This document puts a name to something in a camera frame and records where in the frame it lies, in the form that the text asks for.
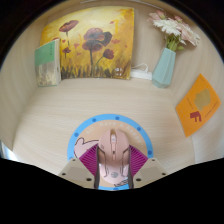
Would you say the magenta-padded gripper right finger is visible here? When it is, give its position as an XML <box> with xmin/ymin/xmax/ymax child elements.
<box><xmin>127</xmin><ymin>144</ymin><xmax>168</xmax><ymax>190</ymax></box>

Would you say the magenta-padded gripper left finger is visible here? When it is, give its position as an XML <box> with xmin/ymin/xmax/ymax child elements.
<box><xmin>58</xmin><ymin>144</ymin><xmax>101</xmax><ymax>190</ymax></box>

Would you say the pink computer mouse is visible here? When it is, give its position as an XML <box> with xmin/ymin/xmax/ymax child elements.
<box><xmin>96</xmin><ymin>129</ymin><xmax>132</xmax><ymax>188</ymax></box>

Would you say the round blue-rimmed cartoon mouse pad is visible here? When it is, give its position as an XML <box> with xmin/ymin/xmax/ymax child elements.
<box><xmin>66</xmin><ymin>113</ymin><xmax>155</xmax><ymax>191</ymax></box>

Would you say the orange covered book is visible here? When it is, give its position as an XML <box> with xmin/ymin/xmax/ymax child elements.
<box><xmin>175</xmin><ymin>73</ymin><xmax>222</xmax><ymax>138</ymax></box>

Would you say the white charger block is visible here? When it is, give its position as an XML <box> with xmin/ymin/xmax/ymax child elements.
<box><xmin>129</xmin><ymin>63</ymin><xmax>154</xmax><ymax>81</ymax></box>

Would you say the pale teal faceted vase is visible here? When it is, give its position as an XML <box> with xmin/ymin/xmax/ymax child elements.
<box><xmin>151</xmin><ymin>47</ymin><xmax>177</xmax><ymax>89</ymax></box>

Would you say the green covered book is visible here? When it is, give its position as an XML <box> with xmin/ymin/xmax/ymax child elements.
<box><xmin>34</xmin><ymin>38</ymin><xmax>63</xmax><ymax>88</ymax></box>

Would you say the yellow poppy flower painting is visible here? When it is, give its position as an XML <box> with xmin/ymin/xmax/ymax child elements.
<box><xmin>39</xmin><ymin>6</ymin><xmax>135</xmax><ymax>80</ymax></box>

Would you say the pink and white flower bouquet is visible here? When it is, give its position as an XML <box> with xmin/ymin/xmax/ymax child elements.
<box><xmin>147</xmin><ymin>9</ymin><xmax>202</xmax><ymax>53</ymax></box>

